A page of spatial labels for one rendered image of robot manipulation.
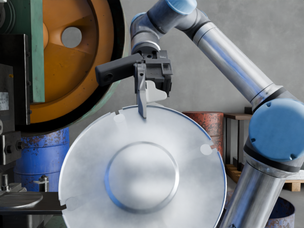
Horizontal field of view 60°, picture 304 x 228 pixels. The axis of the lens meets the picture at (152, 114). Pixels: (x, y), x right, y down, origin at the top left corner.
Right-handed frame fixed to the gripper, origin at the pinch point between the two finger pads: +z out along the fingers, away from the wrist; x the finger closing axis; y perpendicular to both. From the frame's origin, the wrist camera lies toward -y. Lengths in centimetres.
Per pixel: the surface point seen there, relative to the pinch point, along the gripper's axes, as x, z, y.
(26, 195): 37.5, -1.5, -32.8
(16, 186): 52, -12, -43
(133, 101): 251, -248, 7
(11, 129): 25.8, -17.4, -37.5
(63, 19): 18, -69, -29
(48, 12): 16, -71, -35
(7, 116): 21.2, -18.7, -37.7
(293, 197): 224, -77, 177
